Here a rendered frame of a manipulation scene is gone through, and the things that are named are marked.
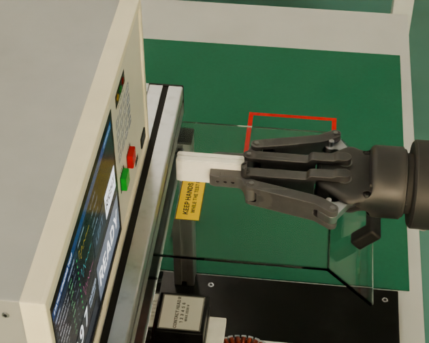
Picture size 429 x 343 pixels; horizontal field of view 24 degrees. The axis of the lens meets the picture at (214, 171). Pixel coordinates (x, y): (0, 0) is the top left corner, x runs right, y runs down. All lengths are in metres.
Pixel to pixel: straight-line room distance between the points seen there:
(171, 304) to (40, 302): 0.52
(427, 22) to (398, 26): 1.39
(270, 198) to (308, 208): 0.04
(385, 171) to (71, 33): 0.35
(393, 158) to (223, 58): 0.99
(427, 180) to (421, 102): 2.12
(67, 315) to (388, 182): 0.35
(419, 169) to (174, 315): 0.42
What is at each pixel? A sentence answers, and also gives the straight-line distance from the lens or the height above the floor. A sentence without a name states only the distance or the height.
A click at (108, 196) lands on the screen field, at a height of 1.22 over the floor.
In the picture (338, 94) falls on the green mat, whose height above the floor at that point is 0.75.
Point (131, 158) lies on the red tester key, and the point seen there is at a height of 1.19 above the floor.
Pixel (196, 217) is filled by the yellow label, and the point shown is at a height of 1.07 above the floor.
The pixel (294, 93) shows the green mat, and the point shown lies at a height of 0.75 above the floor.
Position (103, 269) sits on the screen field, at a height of 1.17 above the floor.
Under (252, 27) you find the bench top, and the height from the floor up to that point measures 0.75.
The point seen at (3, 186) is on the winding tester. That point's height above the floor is 1.32.
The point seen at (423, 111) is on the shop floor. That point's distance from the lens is 3.08.
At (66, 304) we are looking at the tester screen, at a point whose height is 1.26.
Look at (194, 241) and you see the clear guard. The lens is 1.16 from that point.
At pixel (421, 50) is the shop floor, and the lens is 3.34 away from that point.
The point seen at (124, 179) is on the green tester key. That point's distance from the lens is 1.05.
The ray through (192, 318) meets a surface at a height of 0.92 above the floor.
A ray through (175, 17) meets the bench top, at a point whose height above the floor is 0.75.
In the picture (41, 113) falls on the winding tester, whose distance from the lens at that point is 0.94.
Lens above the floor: 1.91
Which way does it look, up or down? 43 degrees down
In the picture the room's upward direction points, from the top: straight up
